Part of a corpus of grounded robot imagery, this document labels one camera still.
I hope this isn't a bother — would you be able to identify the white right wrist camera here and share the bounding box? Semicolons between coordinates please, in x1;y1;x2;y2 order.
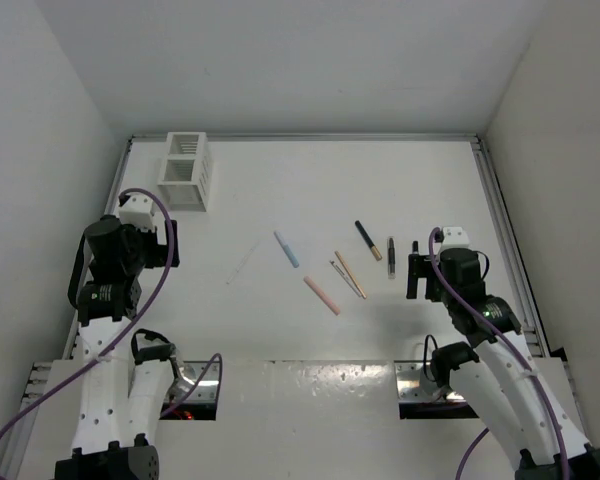
436;226;470;252

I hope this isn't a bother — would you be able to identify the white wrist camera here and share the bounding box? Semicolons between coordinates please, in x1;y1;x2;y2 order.
436;226;470;252
118;193;155;233

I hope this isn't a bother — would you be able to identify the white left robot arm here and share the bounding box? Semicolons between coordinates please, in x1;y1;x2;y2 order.
54;214;175;479

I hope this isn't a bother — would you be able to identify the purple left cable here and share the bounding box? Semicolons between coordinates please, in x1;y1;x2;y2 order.
0;188;224;477

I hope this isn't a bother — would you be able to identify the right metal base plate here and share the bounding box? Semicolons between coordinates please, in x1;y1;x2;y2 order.
394;361;483;405

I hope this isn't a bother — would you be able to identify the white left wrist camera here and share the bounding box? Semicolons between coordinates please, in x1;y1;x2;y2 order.
118;193;155;233

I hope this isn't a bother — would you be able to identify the blue white makeup pen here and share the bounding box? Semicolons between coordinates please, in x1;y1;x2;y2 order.
273;230;299;268

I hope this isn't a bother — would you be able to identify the tan makeup pencil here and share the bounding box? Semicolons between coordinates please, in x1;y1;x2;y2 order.
334;251;367;299

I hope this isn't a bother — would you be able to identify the thin silver makeup brush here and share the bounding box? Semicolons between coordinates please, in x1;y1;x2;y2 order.
329;260;362;298

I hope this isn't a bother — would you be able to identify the pink makeup pen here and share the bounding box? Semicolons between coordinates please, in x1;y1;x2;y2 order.
303;276;341;316

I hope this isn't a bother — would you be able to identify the black clear-capped lip pencil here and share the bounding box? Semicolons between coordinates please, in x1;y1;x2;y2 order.
387;236;396;279

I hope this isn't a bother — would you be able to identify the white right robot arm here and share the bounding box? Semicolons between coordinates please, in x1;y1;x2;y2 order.
406;228;600;479

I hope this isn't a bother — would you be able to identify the clear thin stick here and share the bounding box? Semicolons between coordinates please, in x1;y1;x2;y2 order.
225;240;260;285

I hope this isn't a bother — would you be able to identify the white slotted organizer box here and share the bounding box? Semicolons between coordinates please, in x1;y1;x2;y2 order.
157;132;214;211

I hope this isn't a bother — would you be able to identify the metal base plate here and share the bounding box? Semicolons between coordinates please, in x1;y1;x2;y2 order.
394;361;483;405
158;359;223;408

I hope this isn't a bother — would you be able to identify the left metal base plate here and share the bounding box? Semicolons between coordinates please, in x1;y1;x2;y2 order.
158;359;223;408

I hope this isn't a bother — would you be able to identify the black gold mascara tube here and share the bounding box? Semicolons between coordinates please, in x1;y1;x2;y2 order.
354;220;382;261

